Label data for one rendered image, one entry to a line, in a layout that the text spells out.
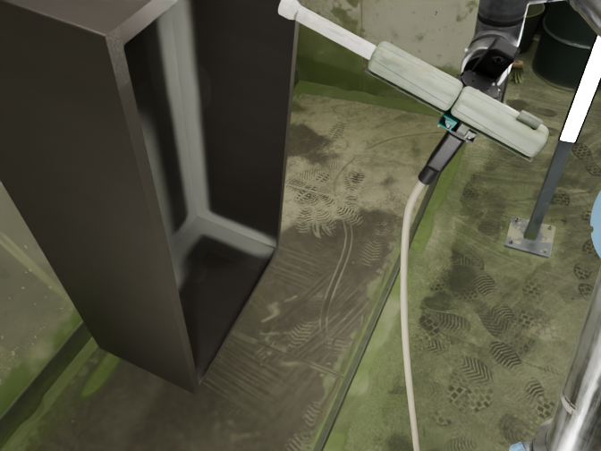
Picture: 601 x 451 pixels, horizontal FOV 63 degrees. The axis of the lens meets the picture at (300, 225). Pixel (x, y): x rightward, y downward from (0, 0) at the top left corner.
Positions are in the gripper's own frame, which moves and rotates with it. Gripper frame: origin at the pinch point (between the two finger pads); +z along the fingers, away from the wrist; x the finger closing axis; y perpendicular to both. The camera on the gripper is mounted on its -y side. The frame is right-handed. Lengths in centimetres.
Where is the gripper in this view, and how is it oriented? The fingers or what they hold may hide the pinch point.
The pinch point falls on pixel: (462, 123)
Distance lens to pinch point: 87.7
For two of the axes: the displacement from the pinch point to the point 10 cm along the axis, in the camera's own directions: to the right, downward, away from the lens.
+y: -2.3, 5.2, 8.2
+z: -4.3, 7.0, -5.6
